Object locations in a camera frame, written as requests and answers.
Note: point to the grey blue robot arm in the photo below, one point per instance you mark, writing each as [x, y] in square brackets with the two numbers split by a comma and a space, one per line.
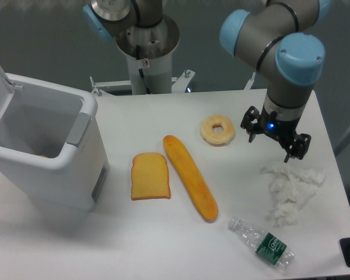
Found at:
[273, 42]

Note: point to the crumpled white tissue paper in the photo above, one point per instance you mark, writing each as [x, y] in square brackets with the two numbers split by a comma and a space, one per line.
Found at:
[291, 189]

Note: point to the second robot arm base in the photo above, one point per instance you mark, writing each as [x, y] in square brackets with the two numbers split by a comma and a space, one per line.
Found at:
[109, 18]

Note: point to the long baguette bread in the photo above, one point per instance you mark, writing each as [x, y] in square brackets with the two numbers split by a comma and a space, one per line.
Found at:
[191, 178]

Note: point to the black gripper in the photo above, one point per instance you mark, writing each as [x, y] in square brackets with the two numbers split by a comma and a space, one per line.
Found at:
[283, 131]

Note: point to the clear plastic water bottle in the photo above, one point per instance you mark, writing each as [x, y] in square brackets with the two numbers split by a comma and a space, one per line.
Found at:
[262, 243]

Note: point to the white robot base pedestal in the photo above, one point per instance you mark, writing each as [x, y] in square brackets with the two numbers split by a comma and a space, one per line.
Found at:
[149, 57]

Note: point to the white trash can body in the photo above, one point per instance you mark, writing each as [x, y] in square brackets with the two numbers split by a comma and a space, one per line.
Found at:
[50, 143]

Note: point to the glazed donut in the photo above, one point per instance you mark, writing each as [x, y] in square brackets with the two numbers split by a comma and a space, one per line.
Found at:
[217, 130]

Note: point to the toast bread slice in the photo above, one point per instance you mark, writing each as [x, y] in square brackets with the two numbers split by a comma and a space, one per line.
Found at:
[149, 177]

